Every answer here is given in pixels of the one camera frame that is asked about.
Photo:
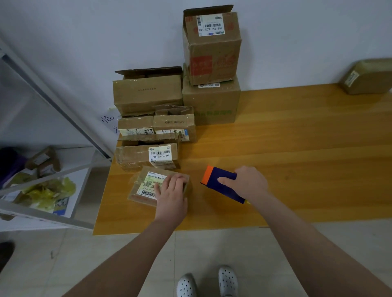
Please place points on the person's right hand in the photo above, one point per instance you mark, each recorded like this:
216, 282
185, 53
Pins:
248, 183

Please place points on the person's left hand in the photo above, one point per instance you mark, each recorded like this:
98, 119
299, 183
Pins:
171, 199

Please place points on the squat red-printed cardboard box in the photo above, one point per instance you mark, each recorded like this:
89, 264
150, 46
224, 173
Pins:
144, 186

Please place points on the blue orange tape dispenser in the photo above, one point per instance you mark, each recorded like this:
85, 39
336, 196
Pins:
217, 180

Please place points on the box barcode label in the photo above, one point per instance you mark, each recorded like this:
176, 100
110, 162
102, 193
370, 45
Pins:
135, 153

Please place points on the stack of cardboard boxes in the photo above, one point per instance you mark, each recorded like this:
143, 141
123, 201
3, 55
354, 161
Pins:
147, 92

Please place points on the small brown cardboard box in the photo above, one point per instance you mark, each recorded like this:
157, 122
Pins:
367, 76

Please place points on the person's left forearm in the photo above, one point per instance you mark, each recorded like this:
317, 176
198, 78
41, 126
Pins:
119, 263

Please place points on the person's right forearm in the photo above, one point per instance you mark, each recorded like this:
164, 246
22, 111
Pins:
318, 254

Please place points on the wooden table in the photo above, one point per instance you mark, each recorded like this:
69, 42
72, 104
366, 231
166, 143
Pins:
318, 147

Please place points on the white perforated clog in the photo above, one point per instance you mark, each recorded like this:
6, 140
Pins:
228, 281
187, 286

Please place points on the yellow plastic bag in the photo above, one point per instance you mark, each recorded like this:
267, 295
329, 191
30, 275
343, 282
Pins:
46, 194

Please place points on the grey metal shelf rack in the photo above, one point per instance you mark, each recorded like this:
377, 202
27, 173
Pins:
43, 214

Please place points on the small open carton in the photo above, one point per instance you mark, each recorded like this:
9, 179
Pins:
43, 162

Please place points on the dark blue bag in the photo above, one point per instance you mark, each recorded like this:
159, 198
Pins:
9, 165

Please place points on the white paper wall sign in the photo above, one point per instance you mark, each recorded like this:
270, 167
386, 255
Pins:
110, 121

